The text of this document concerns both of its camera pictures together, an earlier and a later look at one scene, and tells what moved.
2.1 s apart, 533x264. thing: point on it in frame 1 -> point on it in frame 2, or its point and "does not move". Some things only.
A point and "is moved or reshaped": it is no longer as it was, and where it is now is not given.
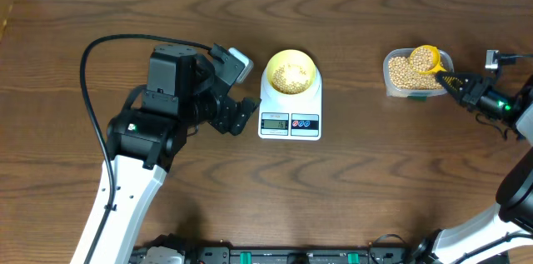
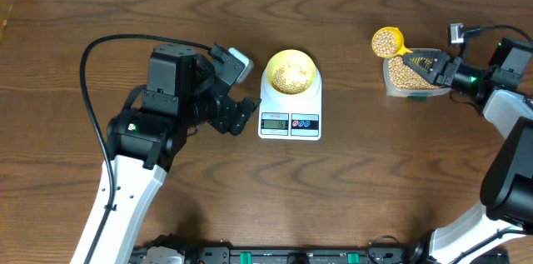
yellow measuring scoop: [425, 59] is moved or reshaped
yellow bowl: [291, 72] does not move
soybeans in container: [402, 76] does not move
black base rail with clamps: [176, 253] does not move
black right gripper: [473, 89] -> [442, 69]
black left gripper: [233, 116] does not move
